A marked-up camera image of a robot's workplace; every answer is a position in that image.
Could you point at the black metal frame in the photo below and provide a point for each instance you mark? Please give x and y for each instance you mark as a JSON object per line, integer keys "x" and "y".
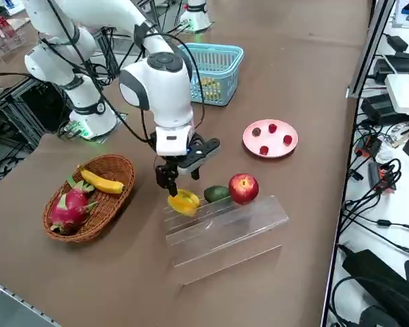
{"x": 27, "y": 102}

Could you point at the clear rack with red items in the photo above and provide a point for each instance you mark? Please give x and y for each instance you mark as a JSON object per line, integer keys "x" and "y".
{"x": 3, "y": 44}

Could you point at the black and orange adapter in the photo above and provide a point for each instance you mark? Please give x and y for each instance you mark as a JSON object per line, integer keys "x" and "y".
{"x": 374, "y": 173}

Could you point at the brown wicker basket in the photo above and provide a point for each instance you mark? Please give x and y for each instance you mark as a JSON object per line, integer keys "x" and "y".
{"x": 119, "y": 190}

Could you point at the colourful packet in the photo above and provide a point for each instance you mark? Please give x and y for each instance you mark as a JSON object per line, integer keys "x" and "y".
{"x": 405, "y": 134}

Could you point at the grey metal rail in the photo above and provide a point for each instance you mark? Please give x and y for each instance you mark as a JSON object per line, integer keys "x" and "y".
{"x": 7, "y": 306}

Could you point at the pink plate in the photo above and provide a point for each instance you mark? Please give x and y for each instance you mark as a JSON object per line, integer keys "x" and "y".
{"x": 275, "y": 151}

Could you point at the clear acrylic stepped stand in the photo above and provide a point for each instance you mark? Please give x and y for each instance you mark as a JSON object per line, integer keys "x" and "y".
{"x": 224, "y": 245}

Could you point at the large black bag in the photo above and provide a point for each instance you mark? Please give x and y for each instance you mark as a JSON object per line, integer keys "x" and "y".
{"x": 377, "y": 272}

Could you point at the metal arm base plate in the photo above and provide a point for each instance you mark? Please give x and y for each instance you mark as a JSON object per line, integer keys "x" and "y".
{"x": 205, "y": 29}
{"x": 119, "y": 122}

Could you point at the pink dragon fruit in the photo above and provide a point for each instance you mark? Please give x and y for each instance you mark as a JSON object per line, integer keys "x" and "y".
{"x": 71, "y": 206}

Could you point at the blue plastic basket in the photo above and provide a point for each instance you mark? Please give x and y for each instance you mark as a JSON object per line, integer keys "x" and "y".
{"x": 224, "y": 85}

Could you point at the white router box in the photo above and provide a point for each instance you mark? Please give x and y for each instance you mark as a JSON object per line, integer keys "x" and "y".
{"x": 405, "y": 92}

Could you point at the red apple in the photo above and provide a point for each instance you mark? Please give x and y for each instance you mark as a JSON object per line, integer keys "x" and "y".
{"x": 243, "y": 189}

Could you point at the yellow banana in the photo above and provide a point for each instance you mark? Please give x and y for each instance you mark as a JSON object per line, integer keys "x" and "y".
{"x": 102, "y": 182}

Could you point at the aluminium frame post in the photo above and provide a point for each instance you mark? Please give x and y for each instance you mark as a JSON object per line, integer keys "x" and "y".
{"x": 369, "y": 51}

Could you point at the small black power adapter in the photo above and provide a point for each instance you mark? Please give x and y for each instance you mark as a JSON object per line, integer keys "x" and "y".
{"x": 396, "y": 42}

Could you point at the green avocado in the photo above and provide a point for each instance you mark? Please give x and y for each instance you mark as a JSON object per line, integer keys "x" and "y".
{"x": 216, "y": 193}

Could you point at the red and black plug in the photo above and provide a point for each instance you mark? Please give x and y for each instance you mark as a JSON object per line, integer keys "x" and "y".
{"x": 367, "y": 146}

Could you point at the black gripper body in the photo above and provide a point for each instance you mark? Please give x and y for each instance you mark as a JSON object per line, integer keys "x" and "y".
{"x": 166, "y": 161}

